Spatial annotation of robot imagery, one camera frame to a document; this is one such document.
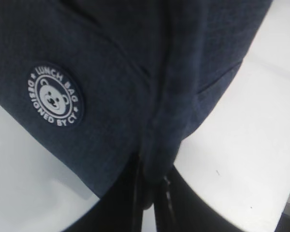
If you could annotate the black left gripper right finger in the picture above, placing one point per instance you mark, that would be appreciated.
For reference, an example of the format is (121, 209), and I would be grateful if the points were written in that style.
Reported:
(179, 209)

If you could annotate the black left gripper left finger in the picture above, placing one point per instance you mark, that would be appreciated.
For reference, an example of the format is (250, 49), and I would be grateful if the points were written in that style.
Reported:
(119, 210)

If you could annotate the dark navy lunch bag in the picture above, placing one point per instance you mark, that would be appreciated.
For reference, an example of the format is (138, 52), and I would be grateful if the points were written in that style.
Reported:
(98, 81)

